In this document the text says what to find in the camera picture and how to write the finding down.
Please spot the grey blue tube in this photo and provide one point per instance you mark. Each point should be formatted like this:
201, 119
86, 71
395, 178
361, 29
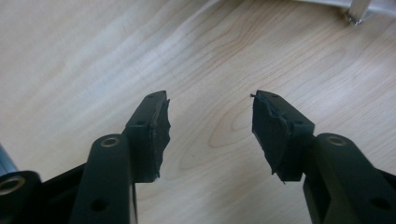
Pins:
5, 163

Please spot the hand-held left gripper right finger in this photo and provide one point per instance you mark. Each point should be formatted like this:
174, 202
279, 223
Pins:
277, 133

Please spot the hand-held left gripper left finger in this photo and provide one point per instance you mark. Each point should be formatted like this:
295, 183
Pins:
146, 140

